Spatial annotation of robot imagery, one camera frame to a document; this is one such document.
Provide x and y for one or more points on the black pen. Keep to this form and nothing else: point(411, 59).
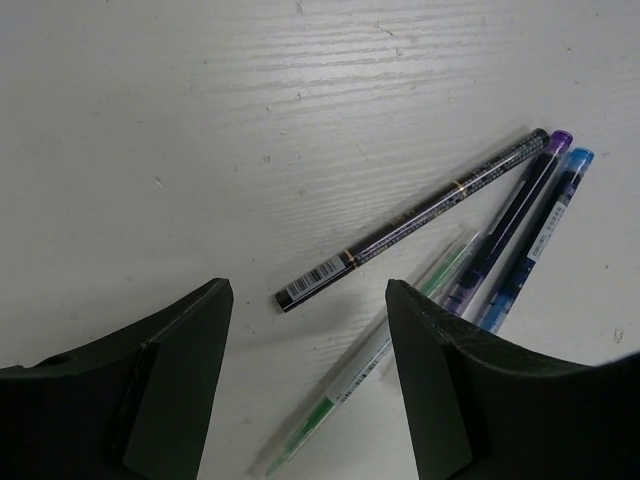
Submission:
point(415, 217)

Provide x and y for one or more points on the dark cap gel pen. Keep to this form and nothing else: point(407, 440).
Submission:
point(507, 222)

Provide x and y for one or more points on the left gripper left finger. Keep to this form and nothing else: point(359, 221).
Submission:
point(134, 404)

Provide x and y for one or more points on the blue cap gel pen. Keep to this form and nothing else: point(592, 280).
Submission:
point(536, 238)

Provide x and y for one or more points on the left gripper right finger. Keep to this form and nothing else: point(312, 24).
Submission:
point(481, 407)

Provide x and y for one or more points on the green gel pen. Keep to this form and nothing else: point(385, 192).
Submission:
point(356, 365)

